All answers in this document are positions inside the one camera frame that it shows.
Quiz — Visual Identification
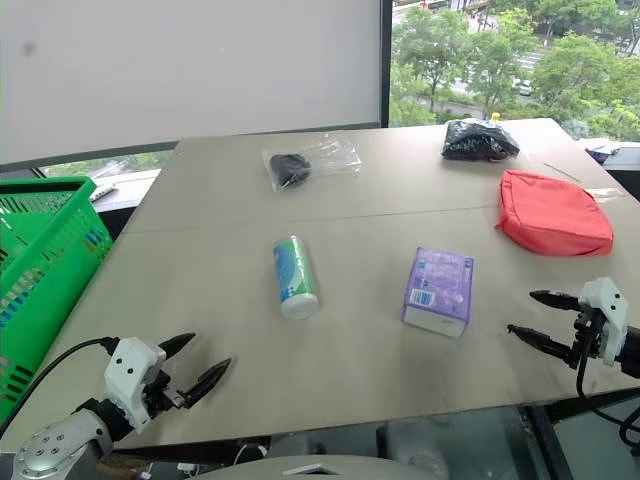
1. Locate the green white cylindrical canister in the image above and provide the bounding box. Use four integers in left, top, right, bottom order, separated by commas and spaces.
272, 233, 320, 322

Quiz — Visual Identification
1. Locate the black window frame post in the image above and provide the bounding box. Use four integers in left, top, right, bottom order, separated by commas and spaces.
377, 0, 394, 129

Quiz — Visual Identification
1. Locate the black plastic bag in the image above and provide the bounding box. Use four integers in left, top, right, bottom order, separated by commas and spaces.
440, 118, 521, 163

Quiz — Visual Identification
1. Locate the clear bag with black item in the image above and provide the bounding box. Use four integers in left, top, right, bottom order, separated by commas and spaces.
261, 132, 363, 192

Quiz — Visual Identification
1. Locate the white roller window blind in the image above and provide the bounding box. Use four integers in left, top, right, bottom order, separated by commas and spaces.
0, 0, 382, 164

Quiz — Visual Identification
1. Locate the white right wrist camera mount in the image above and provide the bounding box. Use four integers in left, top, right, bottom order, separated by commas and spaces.
578, 277, 629, 367

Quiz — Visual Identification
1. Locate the red fabric pouch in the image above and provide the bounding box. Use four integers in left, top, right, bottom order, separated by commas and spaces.
494, 169, 615, 257

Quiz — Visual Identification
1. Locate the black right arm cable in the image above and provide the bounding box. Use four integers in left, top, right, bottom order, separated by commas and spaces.
575, 333, 640, 444

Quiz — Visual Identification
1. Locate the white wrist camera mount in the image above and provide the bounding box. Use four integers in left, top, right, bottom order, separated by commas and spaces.
578, 277, 629, 367
103, 336, 167, 434

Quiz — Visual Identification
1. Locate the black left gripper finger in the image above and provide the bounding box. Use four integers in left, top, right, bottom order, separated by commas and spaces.
158, 332, 197, 358
183, 357, 233, 409

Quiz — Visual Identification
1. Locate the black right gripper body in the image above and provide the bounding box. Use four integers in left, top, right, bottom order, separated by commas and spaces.
571, 308, 609, 370

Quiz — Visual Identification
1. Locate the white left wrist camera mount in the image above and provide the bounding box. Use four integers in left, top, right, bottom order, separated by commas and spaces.
103, 336, 167, 434

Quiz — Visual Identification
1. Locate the purple tissue pack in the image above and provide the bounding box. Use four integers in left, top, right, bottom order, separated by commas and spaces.
401, 246, 475, 339

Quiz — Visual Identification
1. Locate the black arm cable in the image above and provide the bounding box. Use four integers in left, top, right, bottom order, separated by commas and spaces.
0, 337, 121, 431
575, 333, 640, 444

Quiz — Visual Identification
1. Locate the green plastic basket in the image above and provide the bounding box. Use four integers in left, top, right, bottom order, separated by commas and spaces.
0, 176, 114, 407

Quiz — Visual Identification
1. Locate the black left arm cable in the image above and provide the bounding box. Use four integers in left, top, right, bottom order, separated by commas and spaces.
0, 337, 121, 431

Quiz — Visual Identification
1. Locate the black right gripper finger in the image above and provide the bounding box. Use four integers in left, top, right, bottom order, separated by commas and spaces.
506, 324, 576, 366
529, 289, 584, 315

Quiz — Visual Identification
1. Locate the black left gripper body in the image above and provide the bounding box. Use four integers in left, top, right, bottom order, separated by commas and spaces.
142, 370, 189, 420

